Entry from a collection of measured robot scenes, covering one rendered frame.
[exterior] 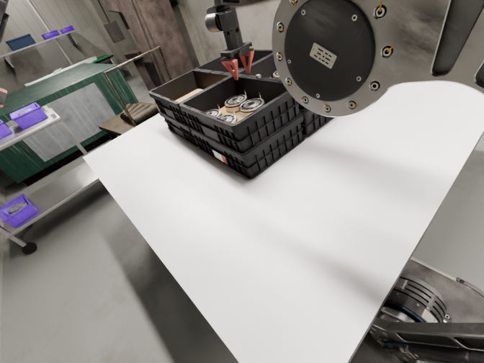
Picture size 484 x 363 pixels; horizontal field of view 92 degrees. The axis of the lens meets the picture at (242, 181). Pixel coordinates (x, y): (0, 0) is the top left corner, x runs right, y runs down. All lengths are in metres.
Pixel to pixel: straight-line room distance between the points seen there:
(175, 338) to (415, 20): 1.45
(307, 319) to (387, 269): 0.21
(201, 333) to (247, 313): 0.83
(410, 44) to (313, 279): 0.47
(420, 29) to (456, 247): 1.34
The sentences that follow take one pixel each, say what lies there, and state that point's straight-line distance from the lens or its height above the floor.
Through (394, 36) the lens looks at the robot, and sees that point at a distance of 0.36.
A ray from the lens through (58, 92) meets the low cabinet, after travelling 3.80.
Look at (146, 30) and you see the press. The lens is 4.27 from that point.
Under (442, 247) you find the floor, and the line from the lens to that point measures 1.58.
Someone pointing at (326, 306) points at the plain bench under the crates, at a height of 0.70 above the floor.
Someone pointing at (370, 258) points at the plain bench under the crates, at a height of 0.70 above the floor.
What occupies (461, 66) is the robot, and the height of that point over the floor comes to 1.12.
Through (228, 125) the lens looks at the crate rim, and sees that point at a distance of 0.73.
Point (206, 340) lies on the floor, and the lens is 1.40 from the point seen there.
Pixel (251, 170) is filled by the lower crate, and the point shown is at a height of 0.74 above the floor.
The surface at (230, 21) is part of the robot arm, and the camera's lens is 0.90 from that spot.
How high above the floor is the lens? 1.25
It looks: 39 degrees down
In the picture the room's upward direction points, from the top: 20 degrees counter-clockwise
